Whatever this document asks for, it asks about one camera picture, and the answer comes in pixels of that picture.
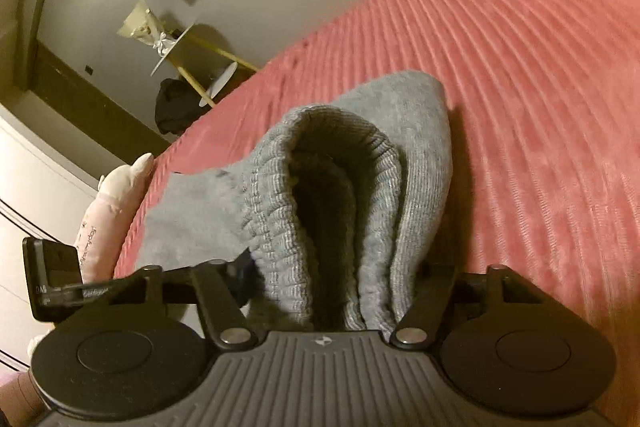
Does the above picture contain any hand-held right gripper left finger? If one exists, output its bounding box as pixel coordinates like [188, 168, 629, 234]
[112, 251, 257, 350]

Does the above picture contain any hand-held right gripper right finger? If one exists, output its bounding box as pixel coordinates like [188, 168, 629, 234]
[390, 263, 537, 350]

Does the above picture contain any grey knit sweater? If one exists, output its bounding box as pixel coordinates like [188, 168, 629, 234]
[116, 70, 453, 339]

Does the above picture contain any dark bag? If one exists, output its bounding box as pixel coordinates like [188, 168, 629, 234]
[154, 77, 213, 138]

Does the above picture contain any pink ribbed blanket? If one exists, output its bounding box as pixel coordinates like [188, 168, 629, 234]
[114, 0, 640, 408]

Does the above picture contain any round table with yellow legs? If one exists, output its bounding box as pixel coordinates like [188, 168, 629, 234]
[150, 22, 261, 108]

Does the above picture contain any wrapped flower bouquet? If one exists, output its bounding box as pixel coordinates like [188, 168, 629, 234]
[118, 0, 177, 58]

